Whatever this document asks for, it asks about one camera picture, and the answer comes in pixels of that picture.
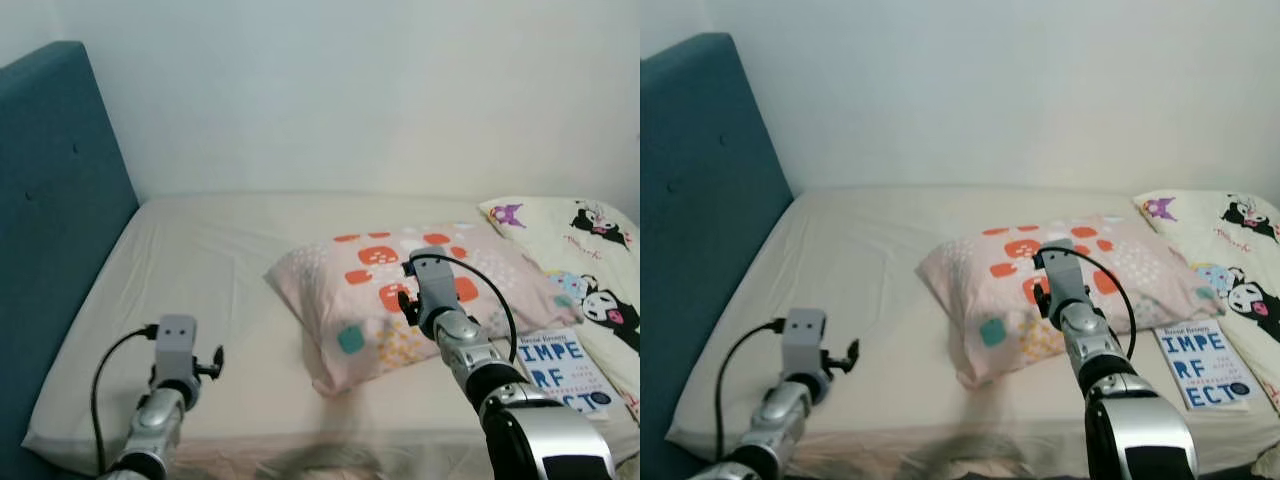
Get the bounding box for pink pillow orange patches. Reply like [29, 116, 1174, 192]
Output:
[265, 222, 581, 399]
[915, 215, 1226, 389]

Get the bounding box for cream Kuromi print blanket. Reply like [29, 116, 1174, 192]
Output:
[478, 195, 641, 421]
[1133, 190, 1280, 411]

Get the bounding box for mattress with beige sheet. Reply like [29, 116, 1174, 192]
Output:
[22, 190, 641, 476]
[665, 185, 1280, 476]

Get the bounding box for white Imperfect book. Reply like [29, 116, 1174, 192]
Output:
[515, 330, 626, 421]
[1155, 322, 1256, 413]

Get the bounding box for blue upholstered headboard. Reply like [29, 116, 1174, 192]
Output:
[640, 32, 796, 480]
[0, 40, 141, 480]

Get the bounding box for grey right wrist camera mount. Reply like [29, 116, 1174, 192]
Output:
[405, 245, 461, 336]
[1035, 238, 1091, 326]

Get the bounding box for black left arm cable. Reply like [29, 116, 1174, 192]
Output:
[90, 323, 161, 471]
[715, 318, 786, 461]

